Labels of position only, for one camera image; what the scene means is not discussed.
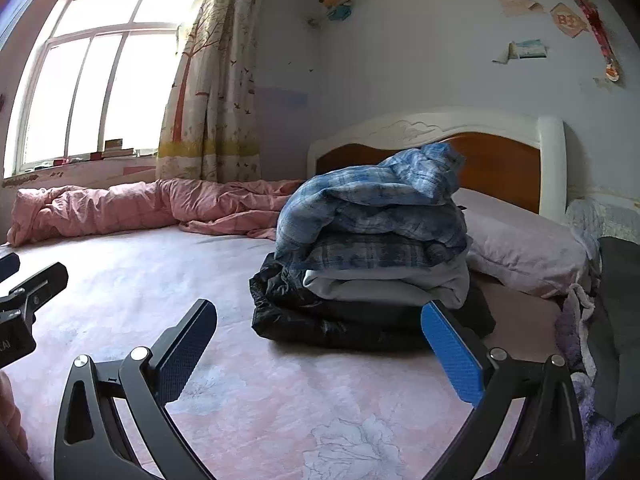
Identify person's left forearm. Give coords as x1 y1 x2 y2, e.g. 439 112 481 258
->
0 372 30 461

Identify pink duvet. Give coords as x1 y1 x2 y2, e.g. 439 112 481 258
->
7 178 306 247

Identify pale pink pillow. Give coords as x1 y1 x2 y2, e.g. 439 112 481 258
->
452 187 591 298

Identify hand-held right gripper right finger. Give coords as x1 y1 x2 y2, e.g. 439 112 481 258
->
421 299 585 480

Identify books on windowsill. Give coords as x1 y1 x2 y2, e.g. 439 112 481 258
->
90 138 136 161

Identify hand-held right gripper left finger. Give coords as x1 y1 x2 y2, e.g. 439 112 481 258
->
54 298 219 480

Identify red hanging ornament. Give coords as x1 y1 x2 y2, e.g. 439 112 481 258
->
567 0 623 83

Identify red bordered paper square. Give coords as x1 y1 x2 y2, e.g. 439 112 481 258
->
550 2 591 38

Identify white lace cloth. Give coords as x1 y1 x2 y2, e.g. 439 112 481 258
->
565 197 640 261

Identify tree print curtain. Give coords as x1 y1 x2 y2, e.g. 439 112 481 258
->
156 0 268 183

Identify white framed window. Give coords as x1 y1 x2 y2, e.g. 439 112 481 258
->
2 0 208 176

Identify white folded garment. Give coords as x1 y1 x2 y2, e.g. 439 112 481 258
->
302 260 471 311

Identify blue plaid shirt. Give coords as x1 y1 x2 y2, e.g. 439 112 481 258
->
274 142 468 273

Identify small wall picture card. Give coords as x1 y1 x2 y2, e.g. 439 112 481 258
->
507 39 548 61

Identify torn wall paper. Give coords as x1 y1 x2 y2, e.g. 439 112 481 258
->
496 0 545 17

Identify bed with pink sheet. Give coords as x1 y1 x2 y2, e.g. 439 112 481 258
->
0 187 601 480

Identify cartoon wall decoration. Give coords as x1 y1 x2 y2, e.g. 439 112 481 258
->
319 0 355 22

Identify black folded jacket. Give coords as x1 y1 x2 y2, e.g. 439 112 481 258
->
249 252 496 353

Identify purple fuzzy blanket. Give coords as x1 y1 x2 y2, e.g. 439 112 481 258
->
555 300 621 480

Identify wooden bed headboard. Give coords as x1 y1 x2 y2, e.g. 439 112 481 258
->
306 106 567 216

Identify grey clothes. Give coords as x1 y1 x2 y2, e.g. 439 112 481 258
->
585 237 640 431

